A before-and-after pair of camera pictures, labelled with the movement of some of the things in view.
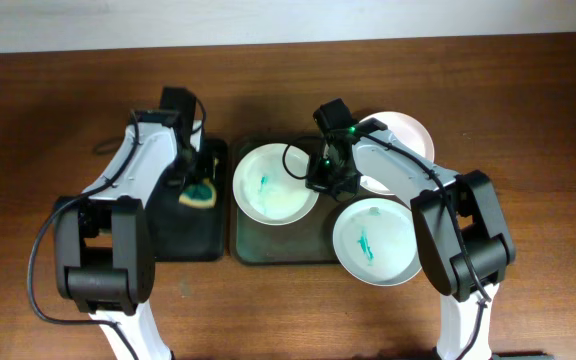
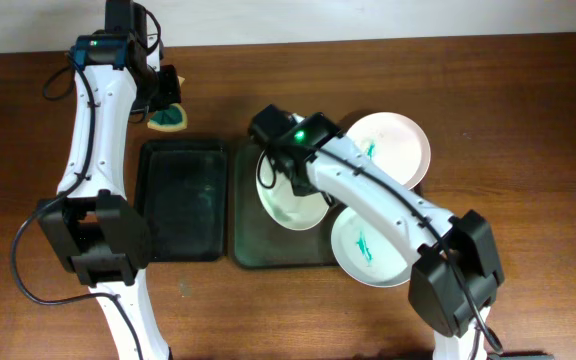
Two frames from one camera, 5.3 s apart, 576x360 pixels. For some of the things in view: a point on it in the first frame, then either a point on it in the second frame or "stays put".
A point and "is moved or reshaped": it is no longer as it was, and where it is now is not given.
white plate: (270, 184) is moved or reshaped
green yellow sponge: (200, 195) is moved or reshaped
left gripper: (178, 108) → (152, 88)
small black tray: (184, 232) stays put
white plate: (375, 243) stays put
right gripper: (317, 181) → (303, 186)
